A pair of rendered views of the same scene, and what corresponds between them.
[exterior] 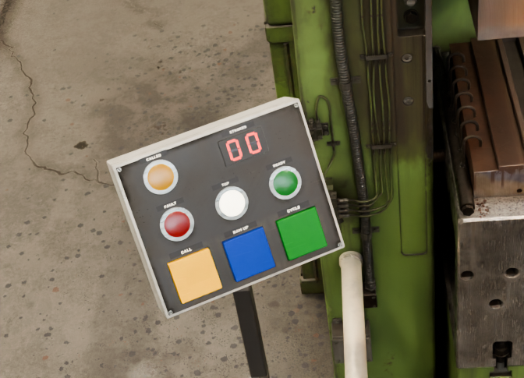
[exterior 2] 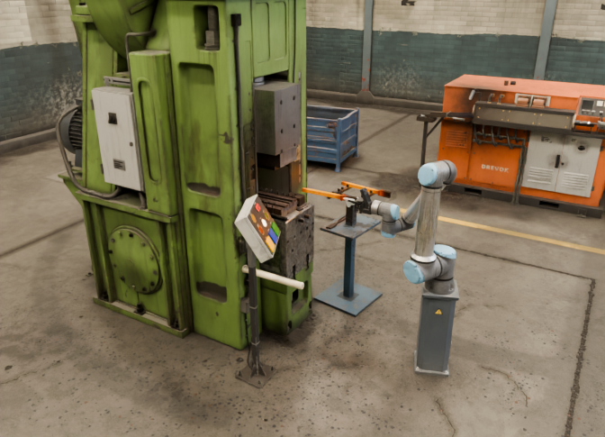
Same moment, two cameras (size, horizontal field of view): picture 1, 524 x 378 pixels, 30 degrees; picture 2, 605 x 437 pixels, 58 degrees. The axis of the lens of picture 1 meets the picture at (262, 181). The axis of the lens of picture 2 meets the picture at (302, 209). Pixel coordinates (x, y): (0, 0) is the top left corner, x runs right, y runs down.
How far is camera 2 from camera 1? 2.61 m
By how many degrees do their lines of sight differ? 59
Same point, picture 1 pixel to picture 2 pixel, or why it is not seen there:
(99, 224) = (67, 377)
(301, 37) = (235, 186)
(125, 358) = (152, 392)
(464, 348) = (288, 272)
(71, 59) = not seen: outside the picture
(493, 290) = (292, 245)
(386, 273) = not seen: hidden behind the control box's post
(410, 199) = not seen: hidden behind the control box
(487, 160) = (279, 207)
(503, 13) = (284, 159)
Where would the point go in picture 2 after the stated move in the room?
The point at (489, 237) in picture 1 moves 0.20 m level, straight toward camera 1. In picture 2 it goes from (291, 226) to (314, 234)
